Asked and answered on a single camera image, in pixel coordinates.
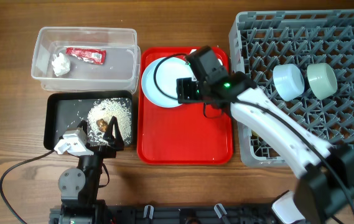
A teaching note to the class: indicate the grey dishwasher rack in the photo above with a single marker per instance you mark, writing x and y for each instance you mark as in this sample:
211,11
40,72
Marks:
261,40

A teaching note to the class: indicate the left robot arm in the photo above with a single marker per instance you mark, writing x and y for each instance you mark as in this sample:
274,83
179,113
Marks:
79,186

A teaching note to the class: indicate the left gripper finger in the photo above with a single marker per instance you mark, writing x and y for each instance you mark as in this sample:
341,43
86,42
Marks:
112,134
82,130

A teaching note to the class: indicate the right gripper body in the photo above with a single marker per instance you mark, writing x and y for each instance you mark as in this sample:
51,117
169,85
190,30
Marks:
188,93

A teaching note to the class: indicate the crumpled white tissue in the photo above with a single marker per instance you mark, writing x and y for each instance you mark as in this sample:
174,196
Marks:
60,64

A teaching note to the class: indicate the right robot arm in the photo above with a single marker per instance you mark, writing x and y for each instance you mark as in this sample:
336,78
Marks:
325,172

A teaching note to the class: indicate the light blue plate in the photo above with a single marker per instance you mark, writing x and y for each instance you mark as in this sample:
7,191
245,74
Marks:
167,81

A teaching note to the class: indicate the clear plastic waste bin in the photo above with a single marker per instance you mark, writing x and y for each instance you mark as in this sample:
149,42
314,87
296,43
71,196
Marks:
120,70

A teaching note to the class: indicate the red snack wrapper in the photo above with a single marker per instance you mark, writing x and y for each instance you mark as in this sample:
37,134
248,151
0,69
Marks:
94,56

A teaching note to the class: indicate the black waste tray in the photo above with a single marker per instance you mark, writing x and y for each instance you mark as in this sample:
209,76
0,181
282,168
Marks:
55,124

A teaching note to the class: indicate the red serving tray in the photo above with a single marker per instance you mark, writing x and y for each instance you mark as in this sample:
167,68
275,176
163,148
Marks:
192,134

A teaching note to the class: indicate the light blue bowl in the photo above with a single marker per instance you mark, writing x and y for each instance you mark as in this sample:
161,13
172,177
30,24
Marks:
288,81

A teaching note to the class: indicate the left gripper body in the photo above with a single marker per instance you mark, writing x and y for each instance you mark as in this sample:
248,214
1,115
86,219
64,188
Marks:
104,151

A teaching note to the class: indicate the yellow plastic cup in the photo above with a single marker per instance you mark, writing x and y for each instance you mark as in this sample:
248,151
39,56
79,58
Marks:
254,134

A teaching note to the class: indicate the mint green bowl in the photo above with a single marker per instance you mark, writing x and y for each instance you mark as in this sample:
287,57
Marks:
322,80

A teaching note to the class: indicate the food scraps and rice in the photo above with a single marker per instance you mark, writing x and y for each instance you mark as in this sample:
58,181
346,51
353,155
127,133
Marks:
97,112

